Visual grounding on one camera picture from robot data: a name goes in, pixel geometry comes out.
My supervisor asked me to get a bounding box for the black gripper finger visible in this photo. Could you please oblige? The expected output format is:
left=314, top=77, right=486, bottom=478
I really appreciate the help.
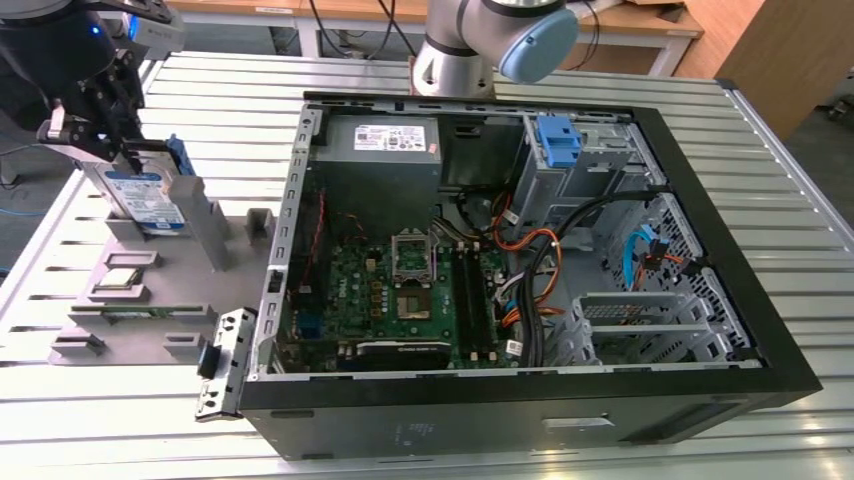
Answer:
left=92, top=48, right=166, bottom=174
left=37, top=115, right=116, bottom=162

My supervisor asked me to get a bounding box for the hard disk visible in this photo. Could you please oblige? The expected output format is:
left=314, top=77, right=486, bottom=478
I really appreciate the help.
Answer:
left=79, top=133, right=199, bottom=236

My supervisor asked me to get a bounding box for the blue data wire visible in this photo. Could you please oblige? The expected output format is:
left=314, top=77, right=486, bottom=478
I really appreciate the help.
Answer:
left=626, top=222, right=659, bottom=291

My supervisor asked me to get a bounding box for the silver disk bay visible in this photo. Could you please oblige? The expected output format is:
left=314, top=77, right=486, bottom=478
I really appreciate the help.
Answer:
left=553, top=292, right=762, bottom=369

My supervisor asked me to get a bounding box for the white-framed desk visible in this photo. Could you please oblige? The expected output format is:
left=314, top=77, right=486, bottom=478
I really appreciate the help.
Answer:
left=170, top=0, right=322, bottom=56

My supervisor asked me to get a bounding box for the silver CPU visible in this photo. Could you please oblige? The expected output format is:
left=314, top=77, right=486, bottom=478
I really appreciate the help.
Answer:
left=97, top=268, right=144, bottom=291

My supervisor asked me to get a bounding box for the grey parts rack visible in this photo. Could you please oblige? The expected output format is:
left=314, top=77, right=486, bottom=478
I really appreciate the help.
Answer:
left=49, top=174, right=279, bottom=369

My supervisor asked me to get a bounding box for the green RAM stick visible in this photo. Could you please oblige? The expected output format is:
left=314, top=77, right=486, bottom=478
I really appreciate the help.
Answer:
left=99, top=305, right=179, bottom=321

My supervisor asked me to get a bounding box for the grey power supply unit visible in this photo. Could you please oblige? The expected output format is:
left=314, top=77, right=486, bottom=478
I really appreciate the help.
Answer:
left=310, top=113, right=446, bottom=231

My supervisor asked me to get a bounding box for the silver expansion slot retainer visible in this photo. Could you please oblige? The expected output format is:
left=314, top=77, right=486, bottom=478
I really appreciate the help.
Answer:
left=194, top=307, right=259, bottom=424

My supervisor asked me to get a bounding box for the metal socket cover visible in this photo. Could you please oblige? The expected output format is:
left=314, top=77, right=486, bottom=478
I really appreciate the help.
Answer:
left=388, top=227, right=439, bottom=286

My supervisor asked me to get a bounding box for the green motherboard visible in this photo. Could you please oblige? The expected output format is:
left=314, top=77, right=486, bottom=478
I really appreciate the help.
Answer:
left=286, top=239, right=522, bottom=371

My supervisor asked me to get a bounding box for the CPU socket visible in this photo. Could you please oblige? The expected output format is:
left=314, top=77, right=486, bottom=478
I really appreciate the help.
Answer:
left=392, top=289, right=436, bottom=322

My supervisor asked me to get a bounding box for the black graphics card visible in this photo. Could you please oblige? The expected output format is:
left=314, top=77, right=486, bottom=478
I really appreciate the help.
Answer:
left=336, top=339, right=452, bottom=372

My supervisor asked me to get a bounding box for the black RAM slot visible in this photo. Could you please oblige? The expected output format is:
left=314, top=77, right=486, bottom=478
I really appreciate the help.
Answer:
left=451, top=241, right=479, bottom=362

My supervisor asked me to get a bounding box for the blue drive cage latch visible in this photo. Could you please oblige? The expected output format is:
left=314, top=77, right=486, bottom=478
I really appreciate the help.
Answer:
left=532, top=115, right=582, bottom=170

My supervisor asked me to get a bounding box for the silver optical drive cage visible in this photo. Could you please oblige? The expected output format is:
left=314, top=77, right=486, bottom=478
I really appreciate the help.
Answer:
left=512, top=113, right=662, bottom=226

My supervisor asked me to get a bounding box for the wooden desk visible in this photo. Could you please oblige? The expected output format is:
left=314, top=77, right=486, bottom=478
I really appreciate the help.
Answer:
left=573, top=0, right=706, bottom=76

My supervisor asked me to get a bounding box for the black PC case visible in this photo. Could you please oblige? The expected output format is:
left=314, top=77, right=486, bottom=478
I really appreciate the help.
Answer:
left=236, top=89, right=823, bottom=461

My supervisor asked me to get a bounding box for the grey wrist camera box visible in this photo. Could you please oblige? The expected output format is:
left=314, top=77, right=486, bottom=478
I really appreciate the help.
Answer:
left=130, top=12, right=187, bottom=59

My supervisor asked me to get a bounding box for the blue floor cable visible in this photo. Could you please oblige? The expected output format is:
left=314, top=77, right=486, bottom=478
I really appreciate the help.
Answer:
left=0, top=143, right=45, bottom=221

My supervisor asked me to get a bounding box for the thin red wire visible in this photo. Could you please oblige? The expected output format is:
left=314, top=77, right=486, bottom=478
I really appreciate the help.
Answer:
left=296, top=189, right=330, bottom=294

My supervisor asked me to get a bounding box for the yellow black wire bundle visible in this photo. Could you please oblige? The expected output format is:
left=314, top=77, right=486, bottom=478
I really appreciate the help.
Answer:
left=430, top=214, right=499, bottom=246

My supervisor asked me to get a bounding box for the wire locking lever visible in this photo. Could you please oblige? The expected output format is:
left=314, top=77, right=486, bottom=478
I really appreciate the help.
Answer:
left=430, top=227, right=443, bottom=289

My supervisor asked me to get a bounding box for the orange wire bundle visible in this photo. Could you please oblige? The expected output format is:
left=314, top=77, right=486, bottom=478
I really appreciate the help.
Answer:
left=492, top=199, right=566, bottom=321

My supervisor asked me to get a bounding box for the black cable bundle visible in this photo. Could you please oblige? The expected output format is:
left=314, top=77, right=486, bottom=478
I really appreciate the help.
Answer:
left=519, top=184, right=669, bottom=369

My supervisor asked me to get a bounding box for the black power connector wire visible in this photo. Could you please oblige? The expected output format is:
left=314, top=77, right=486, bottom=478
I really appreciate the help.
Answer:
left=637, top=239, right=689, bottom=291

